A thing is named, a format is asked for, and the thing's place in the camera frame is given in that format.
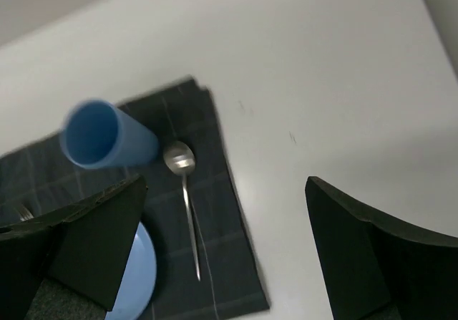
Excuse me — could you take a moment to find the silver spoon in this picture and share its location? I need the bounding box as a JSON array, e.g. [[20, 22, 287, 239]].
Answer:
[[163, 141, 201, 281]]

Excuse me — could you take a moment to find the blue plastic plate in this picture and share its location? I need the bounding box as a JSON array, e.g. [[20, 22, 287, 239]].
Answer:
[[105, 223, 157, 320]]

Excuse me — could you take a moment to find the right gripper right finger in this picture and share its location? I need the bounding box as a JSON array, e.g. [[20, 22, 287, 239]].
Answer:
[[305, 176, 457, 319]]

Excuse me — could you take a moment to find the silver fork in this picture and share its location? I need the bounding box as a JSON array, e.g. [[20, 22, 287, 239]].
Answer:
[[15, 204, 34, 221]]

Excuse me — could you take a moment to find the blue plastic cup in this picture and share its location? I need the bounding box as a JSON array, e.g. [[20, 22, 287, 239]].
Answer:
[[59, 99, 160, 170]]

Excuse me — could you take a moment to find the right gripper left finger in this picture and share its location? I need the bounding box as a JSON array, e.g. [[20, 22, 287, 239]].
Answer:
[[1, 175, 147, 319]]

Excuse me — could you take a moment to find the dark grey checked cloth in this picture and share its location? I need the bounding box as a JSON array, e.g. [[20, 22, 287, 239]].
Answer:
[[1, 79, 270, 319]]

